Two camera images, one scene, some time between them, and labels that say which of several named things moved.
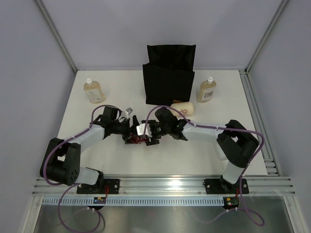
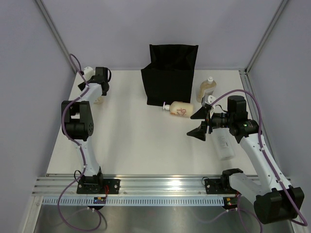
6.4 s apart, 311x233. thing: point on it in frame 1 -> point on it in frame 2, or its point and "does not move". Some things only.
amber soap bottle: (206, 91) does not move
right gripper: (155, 141) -> (199, 132)
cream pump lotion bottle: (185, 108) does not move
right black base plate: (220, 186) does not move
